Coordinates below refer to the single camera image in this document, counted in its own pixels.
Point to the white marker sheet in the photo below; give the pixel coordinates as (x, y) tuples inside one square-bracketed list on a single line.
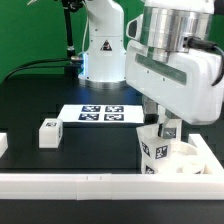
[(102, 113)]

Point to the white U-shaped fence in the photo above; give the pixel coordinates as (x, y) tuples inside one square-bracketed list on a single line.
[(206, 186)]

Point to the white block at left edge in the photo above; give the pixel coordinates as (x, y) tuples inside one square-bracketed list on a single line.
[(3, 143)]

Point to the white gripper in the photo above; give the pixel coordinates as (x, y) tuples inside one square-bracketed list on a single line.
[(183, 86)]

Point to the black camera stand pole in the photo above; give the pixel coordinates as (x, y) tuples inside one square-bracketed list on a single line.
[(70, 6)]

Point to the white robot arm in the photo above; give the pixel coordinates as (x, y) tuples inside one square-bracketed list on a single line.
[(163, 53)]

